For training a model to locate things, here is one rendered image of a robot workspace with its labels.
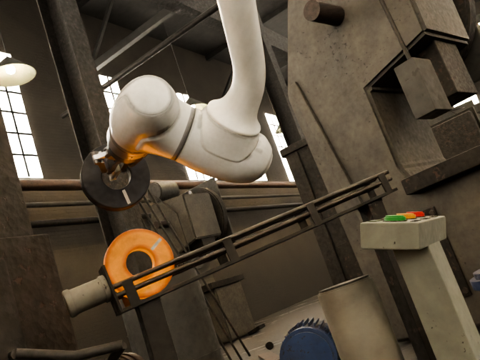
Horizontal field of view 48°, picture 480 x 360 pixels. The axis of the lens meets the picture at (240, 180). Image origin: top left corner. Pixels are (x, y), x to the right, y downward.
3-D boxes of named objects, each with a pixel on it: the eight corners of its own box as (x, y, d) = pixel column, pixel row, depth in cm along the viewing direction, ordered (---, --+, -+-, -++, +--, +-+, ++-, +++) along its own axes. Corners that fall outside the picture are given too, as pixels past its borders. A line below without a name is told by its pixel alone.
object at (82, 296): (71, 319, 114) (61, 293, 115) (111, 302, 118) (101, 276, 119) (72, 316, 108) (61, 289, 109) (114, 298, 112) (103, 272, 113)
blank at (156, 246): (142, 314, 118) (145, 313, 115) (87, 268, 117) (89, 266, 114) (184, 261, 125) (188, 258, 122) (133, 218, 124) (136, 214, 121)
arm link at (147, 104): (97, 143, 95) (166, 170, 98) (109, 110, 81) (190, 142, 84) (117, 93, 99) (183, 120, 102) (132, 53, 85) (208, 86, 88)
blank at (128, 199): (68, 159, 121) (69, 155, 117) (132, 138, 127) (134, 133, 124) (96, 222, 119) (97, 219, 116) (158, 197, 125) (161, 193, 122)
